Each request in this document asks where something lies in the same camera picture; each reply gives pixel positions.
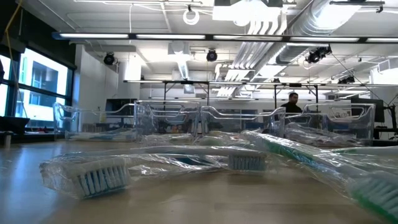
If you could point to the large room window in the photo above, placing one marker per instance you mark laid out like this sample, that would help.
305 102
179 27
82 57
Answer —
46 77

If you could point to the silver ventilation duct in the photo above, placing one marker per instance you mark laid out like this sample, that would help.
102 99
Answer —
311 18

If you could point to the white wrapped toothbrush middle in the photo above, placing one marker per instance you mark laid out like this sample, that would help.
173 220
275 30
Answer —
247 162

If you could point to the blue toothbrush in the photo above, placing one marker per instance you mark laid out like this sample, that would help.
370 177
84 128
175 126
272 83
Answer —
102 136
102 182

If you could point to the black ceiling camera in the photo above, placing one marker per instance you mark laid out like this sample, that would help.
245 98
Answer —
317 54
211 55
109 59

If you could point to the black computer monitor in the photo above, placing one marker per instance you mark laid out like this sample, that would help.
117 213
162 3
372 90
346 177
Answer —
367 109
119 105

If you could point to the clear plastic bin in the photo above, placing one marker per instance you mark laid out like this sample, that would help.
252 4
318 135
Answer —
66 119
217 112
357 124
146 118

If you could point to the person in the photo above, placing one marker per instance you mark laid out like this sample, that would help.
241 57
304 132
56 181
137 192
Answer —
293 98

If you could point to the long ceiling light bar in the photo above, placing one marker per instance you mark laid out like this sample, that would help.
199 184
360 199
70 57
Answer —
171 36

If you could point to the black overhead rack frame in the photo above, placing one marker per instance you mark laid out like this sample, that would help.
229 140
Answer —
186 82

